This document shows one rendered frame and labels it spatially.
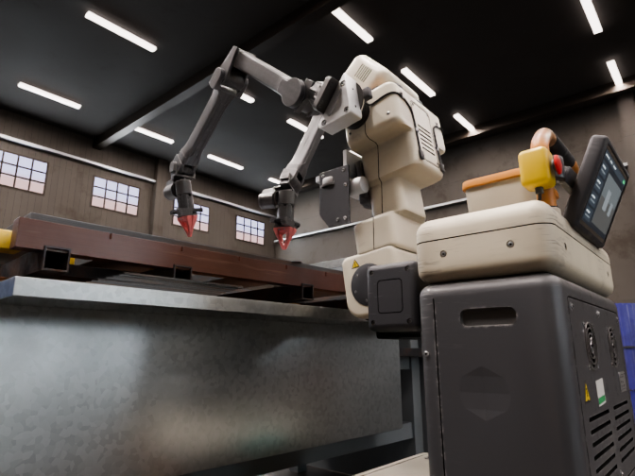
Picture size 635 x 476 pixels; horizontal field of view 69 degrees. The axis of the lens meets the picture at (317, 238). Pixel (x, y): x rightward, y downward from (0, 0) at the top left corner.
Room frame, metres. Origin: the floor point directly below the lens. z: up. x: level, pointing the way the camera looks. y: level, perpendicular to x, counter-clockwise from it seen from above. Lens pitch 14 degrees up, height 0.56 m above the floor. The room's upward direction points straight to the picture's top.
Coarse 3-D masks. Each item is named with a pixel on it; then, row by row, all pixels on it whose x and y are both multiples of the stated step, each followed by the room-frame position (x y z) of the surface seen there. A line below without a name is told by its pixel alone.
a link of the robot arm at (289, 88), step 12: (228, 60) 1.30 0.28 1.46; (240, 60) 1.27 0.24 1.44; (252, 60) 1.24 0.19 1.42; (228, 72) 1.30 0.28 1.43; (240, 72) 1.37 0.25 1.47; (252, 72) 1.24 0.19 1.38; (264, 72) 1.21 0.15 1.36; (276, 72) 1.17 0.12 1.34; (228, 84) 1.34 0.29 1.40; (240, 84) 1.36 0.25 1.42; (264, 84) 1.22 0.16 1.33; (276, 84) 1.17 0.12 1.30; (288, 84) 1.10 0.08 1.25; (300, 84) 1.07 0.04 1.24; (288, 96) 1.10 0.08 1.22; (300, 96) 1.08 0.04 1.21
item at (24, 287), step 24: (0, 288) 0.77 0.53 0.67; (24, 288) 0.73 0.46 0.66; (48, 288) 0.75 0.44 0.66; (72, 288) 0.78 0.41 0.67; (96, 288) 0.81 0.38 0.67; (120, 288) 0.84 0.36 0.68; (144, 312) 1.08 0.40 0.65; (168, 312) 1.12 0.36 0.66; (192, 312) 1.17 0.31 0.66; (216, 312) 1.23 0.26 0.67; (240, 312) 1.04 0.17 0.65; (264, 312) 1.08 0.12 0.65; (288, 312) 1.14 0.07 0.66; (312, 312) 1.20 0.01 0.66; (336, 312) 1.27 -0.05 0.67
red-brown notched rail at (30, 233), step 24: (24, 240) 0.89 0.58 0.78; (48, 240) 0.92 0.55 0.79; (72, 240) 0.96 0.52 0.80; (96, 240) 0.99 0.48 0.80; (120, 240) 1.03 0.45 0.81; (144, 240) 1.07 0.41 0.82; (144, 264) 1.08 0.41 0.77; (168, 264) 1.12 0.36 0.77; (192, 264) 1.17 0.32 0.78; (216, 264) 1.22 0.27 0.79; (240, 264) 1.28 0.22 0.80; (264, 264) 1.34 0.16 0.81; (336, 288) 1.58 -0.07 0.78
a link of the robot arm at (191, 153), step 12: (216, 72) 1.31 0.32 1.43; (216, 84) 1.33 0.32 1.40; (216, 96) 1.37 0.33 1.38; (228, 96) 1.38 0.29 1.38; (240, 96) 1.41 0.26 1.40; (216, 108) 1.40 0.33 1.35; (204, 120) 1.43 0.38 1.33; (216, 120) 1.44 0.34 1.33; (192, 132) 1.49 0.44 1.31; (204, 132) 1.46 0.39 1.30; (192, 144) 1.50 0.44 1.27; (204, 144) 1.51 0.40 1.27; (180, 156) 1.54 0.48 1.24; (192, 156) 1.53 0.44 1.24; (180, 168) 1.55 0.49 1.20; (192, 168) 1.58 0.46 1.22
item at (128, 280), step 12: (120, 276) 0.91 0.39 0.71; (132, 276) 0.93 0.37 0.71; (144, 276) 0.94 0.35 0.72; (156, 276) 0.96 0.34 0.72; (144, 288) 0.94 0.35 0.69; (156, 288) 0.97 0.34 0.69; (168, 288) 0.99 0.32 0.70; (180, 288) 1.01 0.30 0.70; (192, 288) 1.03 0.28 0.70; (204, 288) 1.05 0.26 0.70; (216, 288) 1.08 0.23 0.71; (228, 288) 1.10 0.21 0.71
